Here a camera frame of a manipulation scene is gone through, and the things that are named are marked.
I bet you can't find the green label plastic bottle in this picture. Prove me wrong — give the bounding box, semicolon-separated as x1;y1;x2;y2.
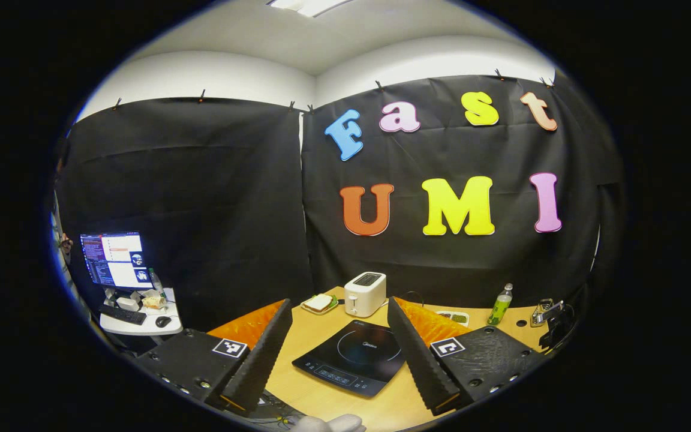
488;283;513;326

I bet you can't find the white side table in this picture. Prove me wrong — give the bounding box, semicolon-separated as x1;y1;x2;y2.
100;288;184;337

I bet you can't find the sandwich on small plate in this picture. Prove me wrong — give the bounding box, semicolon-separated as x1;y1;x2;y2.
301;293;340;316

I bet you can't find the black toaster cable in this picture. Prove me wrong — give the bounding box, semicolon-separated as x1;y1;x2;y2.
386;291;425;308

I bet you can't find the computer monitor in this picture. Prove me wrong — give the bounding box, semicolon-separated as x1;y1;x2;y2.
80;232;154;292

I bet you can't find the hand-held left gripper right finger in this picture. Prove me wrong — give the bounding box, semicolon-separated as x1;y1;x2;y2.
386;296;547;416

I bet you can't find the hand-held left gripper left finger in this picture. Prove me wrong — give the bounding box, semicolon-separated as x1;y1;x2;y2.
134;298;294;418

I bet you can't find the white divided bean dish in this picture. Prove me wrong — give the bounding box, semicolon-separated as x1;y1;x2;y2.
435;310;470;328

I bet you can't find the white toaster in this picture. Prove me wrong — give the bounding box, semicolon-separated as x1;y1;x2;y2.
344;272;387;318

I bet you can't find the black induction cooktop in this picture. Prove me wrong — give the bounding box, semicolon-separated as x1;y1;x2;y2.
292;319;409;398

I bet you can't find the metal wire utensil holder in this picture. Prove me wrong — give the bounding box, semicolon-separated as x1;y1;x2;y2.
530;298;562;328

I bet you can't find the black keyboard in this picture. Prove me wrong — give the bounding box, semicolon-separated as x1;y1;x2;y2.
98;304;147;326

